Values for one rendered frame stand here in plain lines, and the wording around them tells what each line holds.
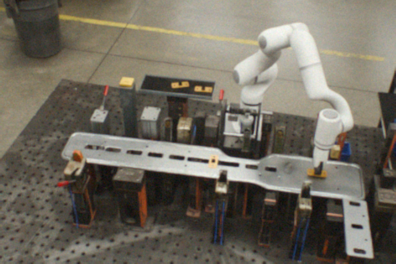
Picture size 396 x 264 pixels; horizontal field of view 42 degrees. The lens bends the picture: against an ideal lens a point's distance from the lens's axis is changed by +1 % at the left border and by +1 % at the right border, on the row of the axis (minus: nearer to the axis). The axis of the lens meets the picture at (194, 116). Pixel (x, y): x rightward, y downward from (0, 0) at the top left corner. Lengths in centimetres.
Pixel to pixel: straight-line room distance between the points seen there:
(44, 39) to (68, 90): 163
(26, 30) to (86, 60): 58
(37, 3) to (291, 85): 231
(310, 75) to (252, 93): 61
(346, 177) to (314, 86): 48
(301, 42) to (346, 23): 355
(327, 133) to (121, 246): 105
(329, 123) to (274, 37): 44
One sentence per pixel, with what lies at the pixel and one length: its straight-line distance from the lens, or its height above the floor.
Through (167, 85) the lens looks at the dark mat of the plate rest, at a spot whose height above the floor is 116.
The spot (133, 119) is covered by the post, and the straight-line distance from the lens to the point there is 272.
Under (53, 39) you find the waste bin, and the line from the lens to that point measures 501.
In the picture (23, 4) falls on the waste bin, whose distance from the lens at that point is 476.
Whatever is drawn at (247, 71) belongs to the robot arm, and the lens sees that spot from 256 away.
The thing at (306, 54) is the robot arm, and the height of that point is 153.
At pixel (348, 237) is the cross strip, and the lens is 219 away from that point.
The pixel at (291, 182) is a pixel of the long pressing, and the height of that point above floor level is 100.
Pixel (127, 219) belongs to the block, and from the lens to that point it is 249.
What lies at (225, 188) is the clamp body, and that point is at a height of 104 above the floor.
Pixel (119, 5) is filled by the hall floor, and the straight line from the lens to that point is 584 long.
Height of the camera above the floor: 267
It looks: 40 degrees down
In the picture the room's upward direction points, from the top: 1 degrees clockwise
